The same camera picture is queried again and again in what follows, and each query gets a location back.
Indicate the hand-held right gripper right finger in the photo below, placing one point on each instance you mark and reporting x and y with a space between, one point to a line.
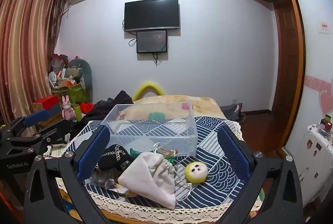
234 155

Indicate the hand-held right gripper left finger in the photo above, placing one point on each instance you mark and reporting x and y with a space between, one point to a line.
94 152

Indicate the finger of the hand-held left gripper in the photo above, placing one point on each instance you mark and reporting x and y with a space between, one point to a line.
56 130
36 117

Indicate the yellow round plush toy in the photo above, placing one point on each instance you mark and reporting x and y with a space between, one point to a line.
196 173

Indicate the clear plastic storage box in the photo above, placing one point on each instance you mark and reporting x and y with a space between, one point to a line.
156 136

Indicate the red box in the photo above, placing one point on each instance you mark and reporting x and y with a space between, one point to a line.
48 102

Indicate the pink bunny toy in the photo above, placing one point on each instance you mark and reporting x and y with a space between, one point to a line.
68 109

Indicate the green cylinder bottle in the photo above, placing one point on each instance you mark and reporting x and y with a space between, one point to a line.
77 113

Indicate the clear plastic bag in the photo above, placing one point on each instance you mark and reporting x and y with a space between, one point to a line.
104 179

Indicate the blue patterned lace tablecloth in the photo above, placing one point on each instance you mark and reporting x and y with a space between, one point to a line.
221 185

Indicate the green fabric item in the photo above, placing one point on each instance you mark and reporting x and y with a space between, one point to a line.
134 153

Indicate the green gift box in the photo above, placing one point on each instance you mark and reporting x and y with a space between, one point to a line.
75 93

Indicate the dark bag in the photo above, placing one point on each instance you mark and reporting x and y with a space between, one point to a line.
232 112

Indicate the black clothing pile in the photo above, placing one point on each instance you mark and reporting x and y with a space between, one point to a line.
111 105

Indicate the pile of household clutter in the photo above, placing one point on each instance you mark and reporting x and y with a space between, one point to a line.
62 73

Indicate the beige bed blanket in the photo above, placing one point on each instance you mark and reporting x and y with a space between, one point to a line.
203 106

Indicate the grey-green cushion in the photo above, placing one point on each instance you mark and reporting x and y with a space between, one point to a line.
85 73

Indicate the green block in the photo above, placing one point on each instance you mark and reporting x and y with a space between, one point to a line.
156 116

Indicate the striped brown curtain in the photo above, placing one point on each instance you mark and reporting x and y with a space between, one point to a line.
26 44

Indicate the white cabinet with stickers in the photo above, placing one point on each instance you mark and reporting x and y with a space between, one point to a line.
314 161

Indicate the yellow foam arch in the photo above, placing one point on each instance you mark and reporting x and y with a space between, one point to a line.
147 86

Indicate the wooden room door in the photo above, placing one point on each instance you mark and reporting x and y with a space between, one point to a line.
282 62

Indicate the frosted sliding wardrobe door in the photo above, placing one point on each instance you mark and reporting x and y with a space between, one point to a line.
307 44

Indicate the small black wall monitor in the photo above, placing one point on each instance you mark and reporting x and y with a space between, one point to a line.
152 41

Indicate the black wall television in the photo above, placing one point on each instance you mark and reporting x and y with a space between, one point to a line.
151 14

